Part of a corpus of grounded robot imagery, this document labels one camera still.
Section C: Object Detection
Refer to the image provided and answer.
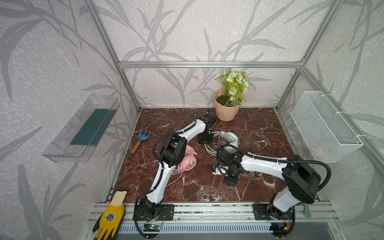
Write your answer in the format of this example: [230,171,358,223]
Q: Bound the white headphones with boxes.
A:
[204,131,241,156]

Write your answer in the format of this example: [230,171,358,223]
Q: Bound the pink headphones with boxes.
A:
[172,145,198,175]

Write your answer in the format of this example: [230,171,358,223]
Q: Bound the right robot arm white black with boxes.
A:
[215,144,332,219]

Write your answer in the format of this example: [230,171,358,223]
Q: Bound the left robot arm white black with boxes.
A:
[133,112,216,221]

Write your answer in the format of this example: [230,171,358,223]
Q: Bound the beige flower pot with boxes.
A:
[215,89,242,122]

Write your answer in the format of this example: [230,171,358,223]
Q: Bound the green artificial plant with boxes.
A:
[217,68,249,107]

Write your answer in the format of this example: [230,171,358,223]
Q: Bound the pink object in basket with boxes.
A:
[311,147,325,158]

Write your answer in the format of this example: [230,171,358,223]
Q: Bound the yellow black work glove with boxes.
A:
[93,191,127,240]

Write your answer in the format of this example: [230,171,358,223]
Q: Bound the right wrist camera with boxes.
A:
[211,165,228,176]

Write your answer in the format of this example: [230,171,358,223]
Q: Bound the blue garden rake wooden handle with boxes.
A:
[131,130,151,154]

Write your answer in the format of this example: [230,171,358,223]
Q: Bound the white wire mesh basket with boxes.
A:
[291,91,364,163]

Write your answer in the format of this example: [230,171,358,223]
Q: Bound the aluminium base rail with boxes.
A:
[83,201,340,229]

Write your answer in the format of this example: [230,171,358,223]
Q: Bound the clear plastic wall tray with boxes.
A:
[43,94,120,163]

